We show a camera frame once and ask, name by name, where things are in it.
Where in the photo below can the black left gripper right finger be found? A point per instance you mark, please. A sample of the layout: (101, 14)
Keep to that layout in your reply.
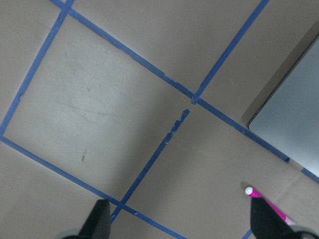
(267, 224)

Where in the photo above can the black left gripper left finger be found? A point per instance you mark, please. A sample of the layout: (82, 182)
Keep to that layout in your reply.
(97, 224)

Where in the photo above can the pink marker pen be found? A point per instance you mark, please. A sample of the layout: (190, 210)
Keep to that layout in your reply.
(254, 193)

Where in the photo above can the silver closed laptop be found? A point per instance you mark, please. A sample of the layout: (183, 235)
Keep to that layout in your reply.
(289, 119)

